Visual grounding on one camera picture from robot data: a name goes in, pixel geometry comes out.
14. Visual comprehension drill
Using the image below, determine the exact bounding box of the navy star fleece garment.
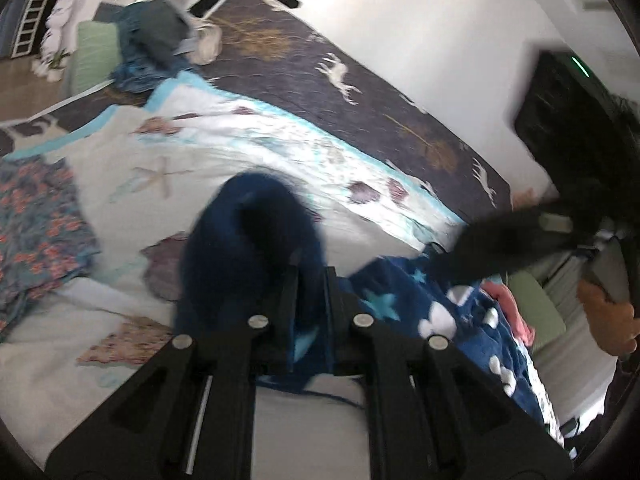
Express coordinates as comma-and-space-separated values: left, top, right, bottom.
174, 172, 563, 442

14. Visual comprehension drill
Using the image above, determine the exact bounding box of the dark clothes pile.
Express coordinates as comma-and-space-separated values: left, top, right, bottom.
111, 0, 196, 93

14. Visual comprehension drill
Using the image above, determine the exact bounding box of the person right hand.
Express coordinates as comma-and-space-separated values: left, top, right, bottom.
577, 280, 640, 356

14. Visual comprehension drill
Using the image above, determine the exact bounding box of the pink folded garment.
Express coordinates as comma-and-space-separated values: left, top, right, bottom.
480, 281, 536, 348

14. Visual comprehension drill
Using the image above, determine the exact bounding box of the green pillow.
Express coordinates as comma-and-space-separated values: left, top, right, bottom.
68, 21, 122, 96
508, 271, 566, 352

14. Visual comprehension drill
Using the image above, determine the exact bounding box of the floral teal garment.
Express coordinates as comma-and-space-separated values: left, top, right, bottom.
1, 156, 101, 337

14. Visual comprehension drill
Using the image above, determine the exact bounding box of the white seashell print quilt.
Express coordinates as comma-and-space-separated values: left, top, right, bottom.
1, 81, 463, 479

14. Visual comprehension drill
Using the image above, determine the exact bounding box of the dark deer print blanket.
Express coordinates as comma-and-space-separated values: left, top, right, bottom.
1, 0, 511, 221

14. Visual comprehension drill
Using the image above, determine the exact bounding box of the white ladder shelf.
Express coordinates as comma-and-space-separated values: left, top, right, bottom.
11, 0, 48, 58

